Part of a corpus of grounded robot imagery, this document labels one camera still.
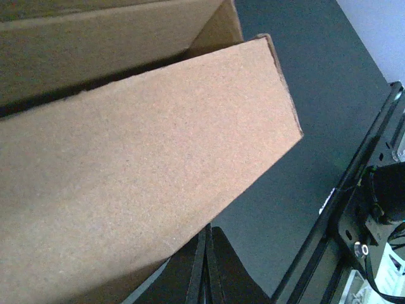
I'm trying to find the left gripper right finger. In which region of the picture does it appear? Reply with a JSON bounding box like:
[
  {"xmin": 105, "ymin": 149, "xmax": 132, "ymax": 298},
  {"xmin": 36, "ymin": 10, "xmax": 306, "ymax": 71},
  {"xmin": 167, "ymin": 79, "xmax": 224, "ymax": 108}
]
[{"xmin": 207, "ymin": 227, "xmax": 271, "ymax": 303}]

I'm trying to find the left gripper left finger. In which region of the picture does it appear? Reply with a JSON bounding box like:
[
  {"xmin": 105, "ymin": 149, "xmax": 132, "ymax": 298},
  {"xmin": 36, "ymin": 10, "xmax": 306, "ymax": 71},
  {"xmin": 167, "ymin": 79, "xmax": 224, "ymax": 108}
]
[{"xmin": 134, "ymin": 229, "xmax": 206, "ymax": 303}]

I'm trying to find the cardboard box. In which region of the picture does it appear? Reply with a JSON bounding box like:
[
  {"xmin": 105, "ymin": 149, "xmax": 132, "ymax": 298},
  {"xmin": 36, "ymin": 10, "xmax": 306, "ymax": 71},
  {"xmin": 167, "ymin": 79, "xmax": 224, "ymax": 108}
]
[{"xmin": 1, "ymin": 1, "xmax": 303, "ymax": 303}]

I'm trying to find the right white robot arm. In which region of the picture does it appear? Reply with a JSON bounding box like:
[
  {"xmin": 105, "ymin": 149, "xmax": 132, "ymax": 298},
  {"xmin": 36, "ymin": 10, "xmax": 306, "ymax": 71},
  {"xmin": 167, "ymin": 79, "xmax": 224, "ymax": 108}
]
[{"xmin": 361, "ymin": 162, "xmax": 404, "ymax": 241}]

